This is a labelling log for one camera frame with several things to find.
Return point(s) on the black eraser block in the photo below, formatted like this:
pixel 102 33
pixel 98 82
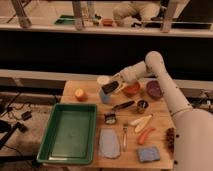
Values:
pixel 110 87

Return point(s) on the blue sponge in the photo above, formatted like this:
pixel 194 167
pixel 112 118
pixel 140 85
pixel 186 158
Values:
pixel 148 154

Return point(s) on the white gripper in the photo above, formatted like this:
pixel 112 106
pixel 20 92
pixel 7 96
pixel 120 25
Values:
pixel 128 74

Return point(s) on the orange carrot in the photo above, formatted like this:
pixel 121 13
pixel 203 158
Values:
pixel 144 135

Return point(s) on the small metal cup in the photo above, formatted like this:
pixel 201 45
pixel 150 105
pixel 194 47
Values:
pixel 142 105

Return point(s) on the grey blue cloth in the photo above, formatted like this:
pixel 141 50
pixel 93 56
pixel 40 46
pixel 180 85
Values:
pixel 109 146

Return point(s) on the purple bowl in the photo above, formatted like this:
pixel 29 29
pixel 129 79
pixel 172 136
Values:
pixel 153 89

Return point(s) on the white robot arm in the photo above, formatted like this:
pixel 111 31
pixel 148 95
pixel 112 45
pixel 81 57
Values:
pixel 193 145

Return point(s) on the dark red grape bunch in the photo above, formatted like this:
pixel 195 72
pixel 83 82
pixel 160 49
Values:
pixel 170 138

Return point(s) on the silver fork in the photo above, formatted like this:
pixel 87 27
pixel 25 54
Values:
pixel 125 131

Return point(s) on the wooden table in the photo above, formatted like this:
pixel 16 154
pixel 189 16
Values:
pixel 160 121

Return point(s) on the orange bowl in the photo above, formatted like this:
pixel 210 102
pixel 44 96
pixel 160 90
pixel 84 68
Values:
pixel 131 90

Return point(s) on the black handled brush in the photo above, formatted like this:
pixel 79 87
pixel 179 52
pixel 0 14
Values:
pixel 110 116

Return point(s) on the green plastic tray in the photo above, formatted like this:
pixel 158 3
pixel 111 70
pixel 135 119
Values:
pixel 70 134

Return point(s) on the orange apple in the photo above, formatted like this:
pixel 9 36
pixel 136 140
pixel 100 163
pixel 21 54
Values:
pixel 80 95

